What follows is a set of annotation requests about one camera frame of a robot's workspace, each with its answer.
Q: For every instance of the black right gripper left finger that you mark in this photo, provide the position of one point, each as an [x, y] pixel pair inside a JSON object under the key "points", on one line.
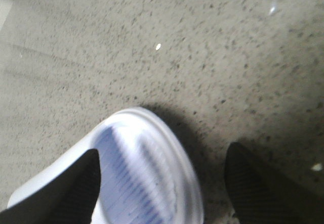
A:
{"points": [[69, 198]]}

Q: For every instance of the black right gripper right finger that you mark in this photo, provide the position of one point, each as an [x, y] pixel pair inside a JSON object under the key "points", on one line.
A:
{"points": [[260, 193]]}

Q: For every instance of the light blue slipper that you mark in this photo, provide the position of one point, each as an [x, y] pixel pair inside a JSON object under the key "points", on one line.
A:
{"points": [[146, 176]]}

